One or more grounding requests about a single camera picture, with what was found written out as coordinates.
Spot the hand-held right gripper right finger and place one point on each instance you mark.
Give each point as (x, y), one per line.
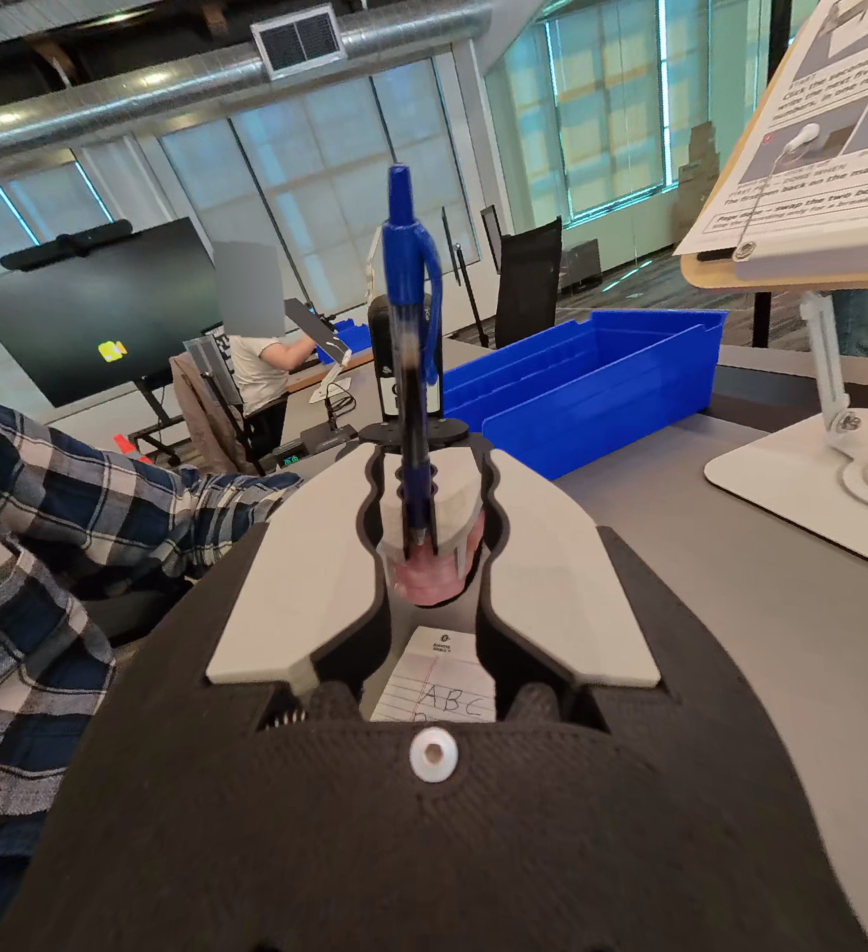
(553, 587)

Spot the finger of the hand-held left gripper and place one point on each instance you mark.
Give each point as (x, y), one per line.
(391, 528)
(452, 513)

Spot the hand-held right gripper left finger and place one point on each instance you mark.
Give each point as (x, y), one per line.
(307, 587)

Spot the blue retractable pen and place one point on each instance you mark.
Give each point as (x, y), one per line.
(402, 260)

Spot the white lined legal pad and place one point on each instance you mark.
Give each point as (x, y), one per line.
(434, 669)

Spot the person's left forearm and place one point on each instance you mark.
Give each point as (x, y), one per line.
(106, 476)

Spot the person's left hand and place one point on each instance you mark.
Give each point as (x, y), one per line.
(434, 584)

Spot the small blue plastic bin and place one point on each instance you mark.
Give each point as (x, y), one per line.
(352, 338)

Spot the small document stand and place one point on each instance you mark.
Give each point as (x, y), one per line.
(315, 320)

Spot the black power box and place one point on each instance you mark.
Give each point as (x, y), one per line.
(322, 440)

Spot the black office chair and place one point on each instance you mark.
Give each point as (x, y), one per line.
(527, 282)

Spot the large blue plastic bin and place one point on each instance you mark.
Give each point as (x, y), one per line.
(590, 387)

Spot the brown jacket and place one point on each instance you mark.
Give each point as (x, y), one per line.
(203, 416)

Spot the white document stand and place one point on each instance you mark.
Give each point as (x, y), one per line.
(776, 476)

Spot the black television screen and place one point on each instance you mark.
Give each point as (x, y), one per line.
(69, 335)

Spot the white air vent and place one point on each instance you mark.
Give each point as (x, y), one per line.
(298, 41)

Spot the stack of cardboard boxes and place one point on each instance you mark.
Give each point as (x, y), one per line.
(701, 171)

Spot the printed instruction sheet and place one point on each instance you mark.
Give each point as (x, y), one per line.
(835, 149)

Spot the black camera bar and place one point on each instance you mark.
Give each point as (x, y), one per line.
(69, 244)

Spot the silver air duct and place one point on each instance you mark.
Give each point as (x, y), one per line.
(144, 104)

